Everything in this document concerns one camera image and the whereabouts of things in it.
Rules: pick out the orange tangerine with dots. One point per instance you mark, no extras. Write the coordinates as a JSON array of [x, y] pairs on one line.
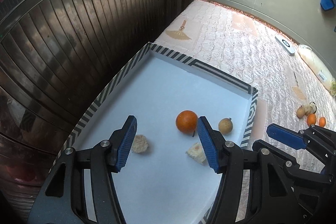
[[311, 119], [186, 122], [322, 122]]

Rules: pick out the dark slatted wooden door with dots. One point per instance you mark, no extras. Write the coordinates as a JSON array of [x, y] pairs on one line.
[[56, 57]]

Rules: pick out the brown round longan fruit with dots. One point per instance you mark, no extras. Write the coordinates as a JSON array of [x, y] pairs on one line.
[[225, 126]]

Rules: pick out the pink quilted bed cover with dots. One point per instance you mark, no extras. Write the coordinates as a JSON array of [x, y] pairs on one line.
[[252, 56]]

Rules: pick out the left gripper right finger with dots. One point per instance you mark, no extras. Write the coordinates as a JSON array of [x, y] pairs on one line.
[[212, 142]]

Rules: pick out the white rectangular device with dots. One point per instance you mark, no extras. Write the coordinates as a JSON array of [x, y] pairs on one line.
[[286, 45]]

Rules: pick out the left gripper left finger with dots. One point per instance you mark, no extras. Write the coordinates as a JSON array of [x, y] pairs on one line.
[[120, 144]]

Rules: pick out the wrapped white daikon radish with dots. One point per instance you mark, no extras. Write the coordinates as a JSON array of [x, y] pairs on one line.
[[318, 67]]

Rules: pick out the pale sugarcane chunk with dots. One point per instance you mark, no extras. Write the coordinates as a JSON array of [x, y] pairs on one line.
[[313, 108], [196, 153], [140, 144]]

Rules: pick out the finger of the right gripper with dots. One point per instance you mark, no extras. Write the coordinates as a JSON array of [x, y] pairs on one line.
[[286, 136]]

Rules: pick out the striped white tray box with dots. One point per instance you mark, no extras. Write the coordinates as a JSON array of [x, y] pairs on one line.
[[164, 184]]

